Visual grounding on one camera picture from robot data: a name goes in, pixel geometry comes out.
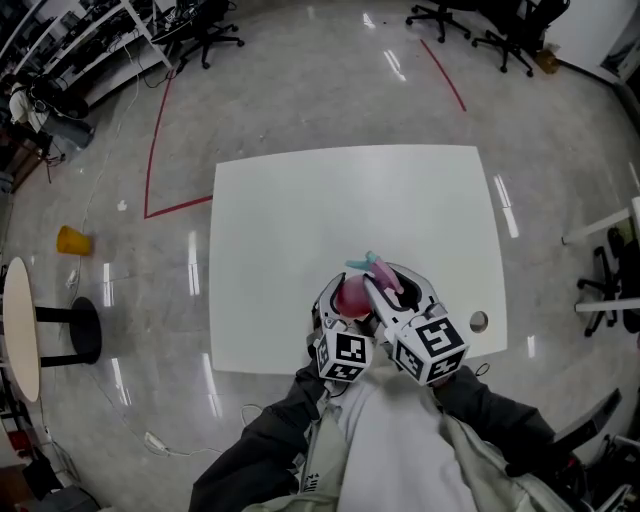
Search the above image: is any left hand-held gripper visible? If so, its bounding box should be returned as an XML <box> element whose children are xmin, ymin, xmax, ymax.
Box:
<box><xmin>310</xmin><ymin>271</ymin><xmax>377</xmax><ymax>385</ymax></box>

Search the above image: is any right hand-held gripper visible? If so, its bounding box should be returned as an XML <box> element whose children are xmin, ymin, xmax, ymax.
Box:
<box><xmin>362</xmin><ymin>261</ymin><xmax>469</xmax><ymax>388</ymax></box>

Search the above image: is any person's right forearm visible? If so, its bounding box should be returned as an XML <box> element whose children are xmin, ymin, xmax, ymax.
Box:
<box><xmin>430</xmin><ymin>365</ymin><xmax>557</xmax><ymax>479</ymax></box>

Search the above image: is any person's left forearm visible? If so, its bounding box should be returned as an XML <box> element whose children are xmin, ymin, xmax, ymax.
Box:
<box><xmin>188</xmin><ymin>363</ymin><xmax>329</xmax><ymax>512</ymax></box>

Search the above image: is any person's white shirt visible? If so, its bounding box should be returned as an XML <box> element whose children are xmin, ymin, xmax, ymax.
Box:
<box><xmin>339</xmin><ymin>368</ymin><xmax>481</xmax><ymax>512</ymax></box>

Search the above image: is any person's pale green vest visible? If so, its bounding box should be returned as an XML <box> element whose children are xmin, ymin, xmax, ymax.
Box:
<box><xmin>242</xmin><ymin>399</ymin><xmax>576</xmax><ymax>512</ymax></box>

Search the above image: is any black office chair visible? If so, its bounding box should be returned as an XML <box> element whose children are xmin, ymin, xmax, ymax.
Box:
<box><xmin>471</xmin><ymin>0</ymin><xmax>572</xmax><ymax>78</ymax></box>
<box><xmin>576</xmin><ymin>226</ymin><xmax>640</xmax><ymax>338</ymax></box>
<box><xmin>149</xmin><ymin>0</ymin><xmax>246</xmax><ymax>71</ymax></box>
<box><xmin>404</xmin><ymin>0</ymin><xmax>472</xmax><ymax>44</ymax></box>

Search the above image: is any red floor tape line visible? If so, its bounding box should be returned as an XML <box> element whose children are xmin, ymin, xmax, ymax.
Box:
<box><xmin>143</xmin><ymin>69</ymin><xmax>215</xmax><ymax>220</ymax></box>
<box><xmin>419</xmin><ymin>38</ymin><xmax>468</xmax><ymax>113</ymax></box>

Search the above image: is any yellow plastic bin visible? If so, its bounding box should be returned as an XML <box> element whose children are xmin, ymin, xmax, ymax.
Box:
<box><xmin>55</xmin><ymin>224</ymin><xmax>94</xmax><ymax>258</ymax></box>

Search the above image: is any yellow-brown paper bag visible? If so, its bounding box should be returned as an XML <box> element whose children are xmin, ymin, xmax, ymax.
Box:
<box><xmin>535</xmin><ymin>42</ymin><xmax>562</xmax><ymax>76</ymax></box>

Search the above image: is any round wooden side table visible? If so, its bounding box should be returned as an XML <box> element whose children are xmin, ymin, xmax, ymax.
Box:
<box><xmin>1</xmin><ymin>256</ymin><xmax>104</xmax><ymax>404</ymax></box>

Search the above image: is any white metal shelf rack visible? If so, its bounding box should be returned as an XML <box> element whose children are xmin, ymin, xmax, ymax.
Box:
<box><xmin>0</xmin><ymin>0</ymin><xmax>174</xmax><ymax>107</ymax></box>

